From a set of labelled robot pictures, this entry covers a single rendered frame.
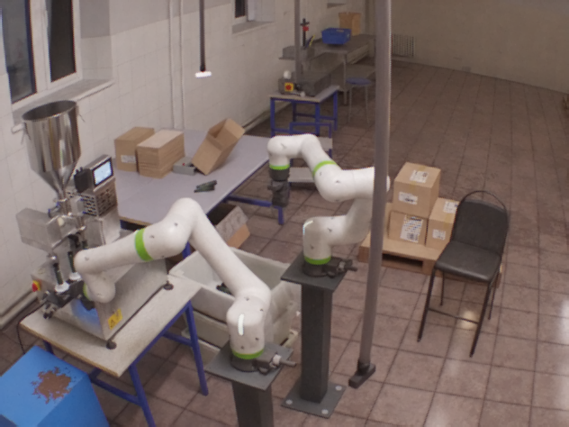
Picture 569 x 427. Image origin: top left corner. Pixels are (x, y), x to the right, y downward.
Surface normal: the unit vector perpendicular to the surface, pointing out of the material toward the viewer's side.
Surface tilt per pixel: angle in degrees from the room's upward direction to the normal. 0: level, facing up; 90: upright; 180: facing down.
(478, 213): 77
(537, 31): 90
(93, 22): 90
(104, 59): 90
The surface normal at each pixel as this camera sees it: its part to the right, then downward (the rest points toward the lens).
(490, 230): -0.58, 0.18
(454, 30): -0.38, 0.44
